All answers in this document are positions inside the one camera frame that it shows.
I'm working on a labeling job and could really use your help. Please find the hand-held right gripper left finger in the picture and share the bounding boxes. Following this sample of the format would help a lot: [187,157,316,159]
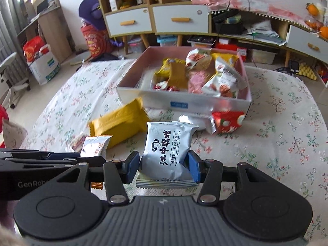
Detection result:
[52,151,141,206]

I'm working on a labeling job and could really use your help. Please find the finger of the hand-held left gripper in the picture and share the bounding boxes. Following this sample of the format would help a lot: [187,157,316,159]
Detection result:
[0,148,82,159]
[0,158,80,171]

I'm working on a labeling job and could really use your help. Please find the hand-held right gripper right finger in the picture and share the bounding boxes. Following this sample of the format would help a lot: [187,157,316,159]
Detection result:
[188,151,276,205]

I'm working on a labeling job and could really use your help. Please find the white orange biscuit packet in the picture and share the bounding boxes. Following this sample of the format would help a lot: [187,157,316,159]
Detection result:
[80,135,113,158]

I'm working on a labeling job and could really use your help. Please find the white monkey print biscuit packet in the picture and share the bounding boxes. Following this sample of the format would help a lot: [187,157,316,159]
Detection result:
[136,122,200,189]

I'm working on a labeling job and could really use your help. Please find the pink cardboard box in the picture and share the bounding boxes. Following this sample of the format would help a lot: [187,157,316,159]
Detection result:
[116,46,253,121]

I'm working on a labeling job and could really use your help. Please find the red foil snack packet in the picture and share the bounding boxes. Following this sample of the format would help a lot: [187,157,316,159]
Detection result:
[211,110,245,134]
[154,81,180,92]

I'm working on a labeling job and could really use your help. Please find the clear pink nougat packet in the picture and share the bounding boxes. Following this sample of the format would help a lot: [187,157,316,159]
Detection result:
[188,70,209,94]

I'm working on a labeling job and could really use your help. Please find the white pecan snack packet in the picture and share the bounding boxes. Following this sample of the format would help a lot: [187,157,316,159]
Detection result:
[186,48,213,69]
[201,72,240,98]
[215,56,237,76]

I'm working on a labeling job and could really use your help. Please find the mustard striped snack packet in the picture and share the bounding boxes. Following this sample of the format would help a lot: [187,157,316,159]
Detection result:
[169,62,189,90]

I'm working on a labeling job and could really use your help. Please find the yellow snack packet blue label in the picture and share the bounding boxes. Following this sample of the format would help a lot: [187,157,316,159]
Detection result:
[154,58,186,79]

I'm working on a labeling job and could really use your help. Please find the clear wafer packet red label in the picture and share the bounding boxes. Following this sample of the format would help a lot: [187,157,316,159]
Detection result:
[67,134,86,153]

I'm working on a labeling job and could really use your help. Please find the white foil snack packet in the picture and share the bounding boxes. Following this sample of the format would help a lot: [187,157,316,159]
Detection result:
[179,115,216,134]

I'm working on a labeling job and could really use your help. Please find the small clear plastic packet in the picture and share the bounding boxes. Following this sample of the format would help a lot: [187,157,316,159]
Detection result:
[138,73,157,90]

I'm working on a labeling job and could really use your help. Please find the white office chair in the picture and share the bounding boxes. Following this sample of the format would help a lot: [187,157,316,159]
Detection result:
[0,52,32,109]

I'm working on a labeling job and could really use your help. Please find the red white shopping bag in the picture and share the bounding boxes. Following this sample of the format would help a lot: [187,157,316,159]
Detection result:
[23,36,61,85]

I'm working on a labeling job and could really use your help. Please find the plain yellow snack packet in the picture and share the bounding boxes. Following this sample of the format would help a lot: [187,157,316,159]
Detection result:
[211,52,240,67]

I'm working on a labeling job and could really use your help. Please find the red gold patterned bag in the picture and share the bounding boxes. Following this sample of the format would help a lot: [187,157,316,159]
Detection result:
[81,26,114,57]

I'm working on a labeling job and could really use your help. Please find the clear plastic storage bin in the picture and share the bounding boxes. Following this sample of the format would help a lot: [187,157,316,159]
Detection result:
[128,37,148,54]

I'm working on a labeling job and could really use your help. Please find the flat red box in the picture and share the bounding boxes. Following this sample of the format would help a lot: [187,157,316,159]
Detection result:
[215,42,248,62]

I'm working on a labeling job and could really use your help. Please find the clear bin dark lid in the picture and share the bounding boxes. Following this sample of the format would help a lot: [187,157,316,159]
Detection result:
[187,34,216,49]

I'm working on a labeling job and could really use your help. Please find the blue lid storage bin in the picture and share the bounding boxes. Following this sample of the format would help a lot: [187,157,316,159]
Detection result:
[156,34,179,48]

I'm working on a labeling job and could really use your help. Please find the wooden desk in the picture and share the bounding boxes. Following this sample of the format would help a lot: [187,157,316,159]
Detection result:
[17,5,73,60]

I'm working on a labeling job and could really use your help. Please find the large clear storage bin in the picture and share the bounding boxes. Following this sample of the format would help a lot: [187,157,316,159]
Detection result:
[251,49,279,65]

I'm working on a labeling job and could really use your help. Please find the purple plush toy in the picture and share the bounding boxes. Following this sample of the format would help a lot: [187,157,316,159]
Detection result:
[78,0,106,30]

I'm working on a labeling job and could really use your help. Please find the black bag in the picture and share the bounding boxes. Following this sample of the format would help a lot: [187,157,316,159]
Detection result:
[212,9,244,35]

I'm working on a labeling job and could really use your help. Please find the yellow foam piece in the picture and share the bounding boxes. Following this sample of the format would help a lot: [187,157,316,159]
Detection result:
[298,63,320,81]

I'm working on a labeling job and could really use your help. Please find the grey curtain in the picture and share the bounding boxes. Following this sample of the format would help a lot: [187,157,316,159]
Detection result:
[0,0,27,57]

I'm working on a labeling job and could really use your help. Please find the stack of papers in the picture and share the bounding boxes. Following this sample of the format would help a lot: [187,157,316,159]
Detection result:
[243,20,286,46]

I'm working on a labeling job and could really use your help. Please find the low wooden cabinet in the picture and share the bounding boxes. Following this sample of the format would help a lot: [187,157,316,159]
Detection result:
[210,8,328,67]

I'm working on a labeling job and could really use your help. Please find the pink patterned cloth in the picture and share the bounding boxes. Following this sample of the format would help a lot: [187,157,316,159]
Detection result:
[191,0,309,21]

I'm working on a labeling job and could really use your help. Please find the white drawer wooden handle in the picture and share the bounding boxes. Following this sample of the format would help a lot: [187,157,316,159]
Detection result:
[152,5,210,34]
[105,8,153,38]
[286,25,328,63]

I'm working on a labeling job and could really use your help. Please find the black power adapter cables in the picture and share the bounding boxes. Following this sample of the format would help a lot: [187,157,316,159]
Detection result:
[273,60,300,76]

